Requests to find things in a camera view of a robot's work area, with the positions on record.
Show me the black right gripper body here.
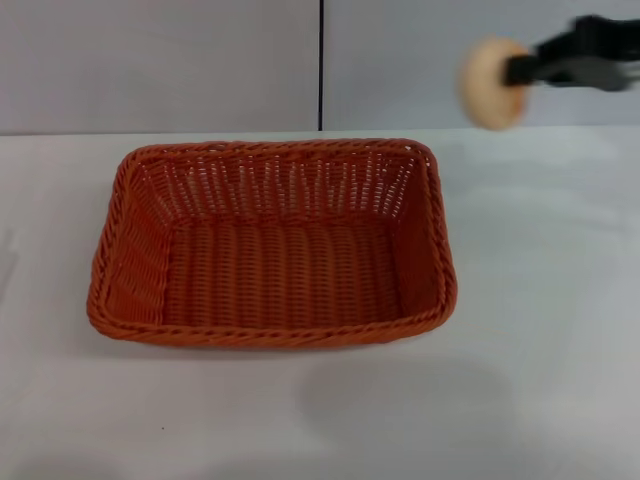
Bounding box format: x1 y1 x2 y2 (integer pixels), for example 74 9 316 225
531 13 640 95

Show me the round bread bun with sesame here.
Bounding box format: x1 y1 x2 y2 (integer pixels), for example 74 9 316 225
456 37 534 132

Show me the orange woven plastic basket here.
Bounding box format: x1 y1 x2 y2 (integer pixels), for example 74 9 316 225
83 138 459 350

